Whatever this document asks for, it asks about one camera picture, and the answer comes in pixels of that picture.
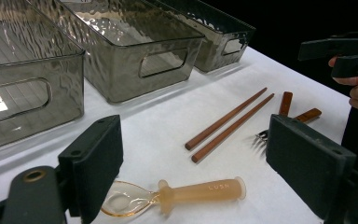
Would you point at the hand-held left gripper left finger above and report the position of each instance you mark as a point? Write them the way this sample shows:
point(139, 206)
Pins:
point(90, 168)

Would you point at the grey transparent plastic bin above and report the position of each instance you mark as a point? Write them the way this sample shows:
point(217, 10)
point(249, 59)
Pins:
point(28, 109)
point(217, 49)
point(121, 77)

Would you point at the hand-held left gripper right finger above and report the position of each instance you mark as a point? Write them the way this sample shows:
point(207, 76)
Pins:
point(307, 165)

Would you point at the brown wooden chopstick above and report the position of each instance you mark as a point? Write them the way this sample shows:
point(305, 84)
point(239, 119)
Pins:
point(230, 130)
point(223, 119)

